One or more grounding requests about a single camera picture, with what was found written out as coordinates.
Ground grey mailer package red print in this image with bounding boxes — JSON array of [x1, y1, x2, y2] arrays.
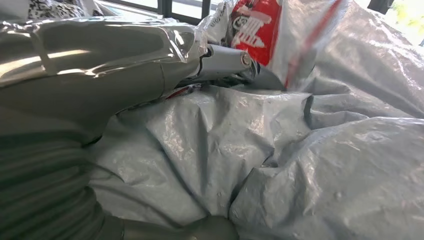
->
[[198, 0, 424, 119]]

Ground black window frame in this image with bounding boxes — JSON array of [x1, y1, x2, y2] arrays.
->
[[99, 0, 213, 27]]

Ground grey plastic mailer package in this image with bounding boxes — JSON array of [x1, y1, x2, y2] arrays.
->
[[86, 84, 314, 230], [228, 94, 424, 240]]

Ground package with black-white label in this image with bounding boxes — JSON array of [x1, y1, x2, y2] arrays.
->
[[0, 0, 111, 21]]

